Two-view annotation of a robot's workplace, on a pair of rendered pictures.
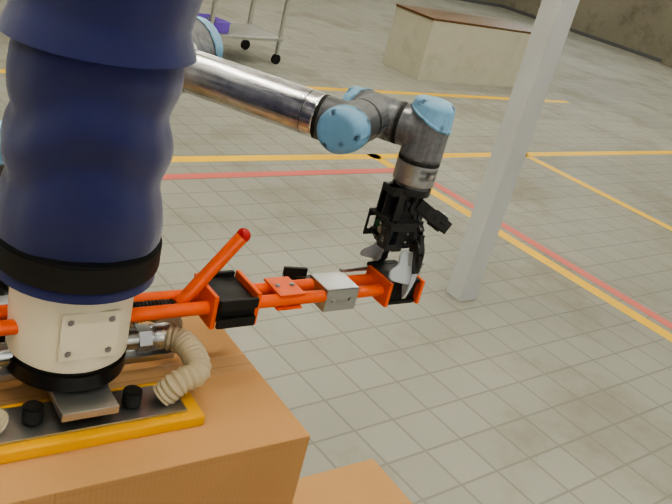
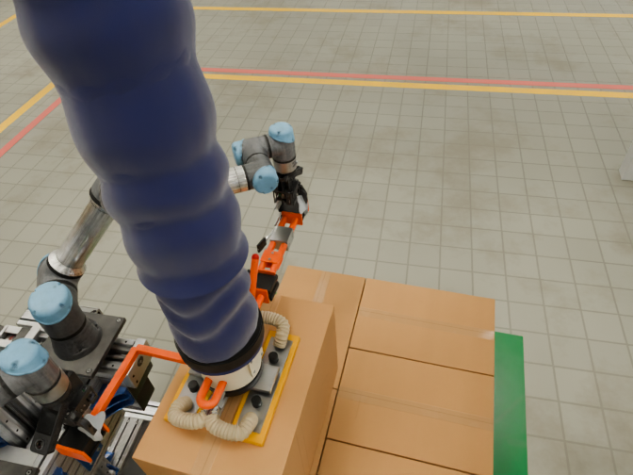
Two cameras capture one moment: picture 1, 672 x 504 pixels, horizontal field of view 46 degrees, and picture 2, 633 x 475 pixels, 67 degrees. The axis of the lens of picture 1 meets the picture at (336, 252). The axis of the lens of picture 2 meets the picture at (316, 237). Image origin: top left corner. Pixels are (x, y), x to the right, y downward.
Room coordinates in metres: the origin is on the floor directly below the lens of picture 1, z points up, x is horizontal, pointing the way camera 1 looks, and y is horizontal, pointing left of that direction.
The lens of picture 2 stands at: (0.22, 0.51, 2.34)
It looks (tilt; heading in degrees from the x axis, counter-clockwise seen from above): 45 degrees down; 328
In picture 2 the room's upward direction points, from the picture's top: 5 degrees counter-clockwise
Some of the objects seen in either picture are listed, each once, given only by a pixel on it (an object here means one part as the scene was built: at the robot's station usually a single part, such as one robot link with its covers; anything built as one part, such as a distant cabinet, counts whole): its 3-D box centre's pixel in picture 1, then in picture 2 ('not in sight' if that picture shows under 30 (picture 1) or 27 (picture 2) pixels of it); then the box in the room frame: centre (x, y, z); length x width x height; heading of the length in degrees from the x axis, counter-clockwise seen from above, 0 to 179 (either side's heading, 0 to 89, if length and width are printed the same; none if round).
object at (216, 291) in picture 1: (225, 298); (259, 285); (1.13, 0.16, 1.20); 0.10 x 0.08 x 0.06; 39
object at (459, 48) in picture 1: (467, 48); not in sight; (10.66, -0.99, 0.37); 2.18 x 0.70 x 0.74; 132
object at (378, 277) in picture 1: (393, 284); (295, 211); (1.34, -0.12, 1.20); 0.08 x 0.07 x 0.05; 129
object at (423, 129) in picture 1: (426, 130); (281, 142); (1.34, -0.10, 1.50); 0.09 x 0.08 x 0.11; 74
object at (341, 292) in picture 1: (332, 291); (282, 237); (1.26, -0.01, 1.19); 0.07 x 0.07 x 0.04; 39
